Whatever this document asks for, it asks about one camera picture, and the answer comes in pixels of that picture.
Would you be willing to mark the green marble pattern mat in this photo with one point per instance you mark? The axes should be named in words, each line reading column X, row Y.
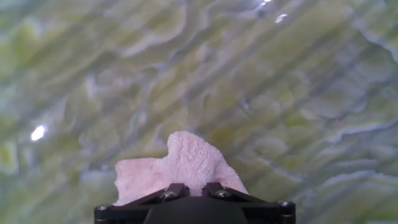
column 248, row 77

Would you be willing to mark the pink fluffy cloth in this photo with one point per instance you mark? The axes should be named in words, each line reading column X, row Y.
column 186, row 161

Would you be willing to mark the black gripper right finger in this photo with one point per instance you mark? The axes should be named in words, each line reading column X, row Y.
column 217, row 190

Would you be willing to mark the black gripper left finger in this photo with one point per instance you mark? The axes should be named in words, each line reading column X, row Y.
column 174, row 190

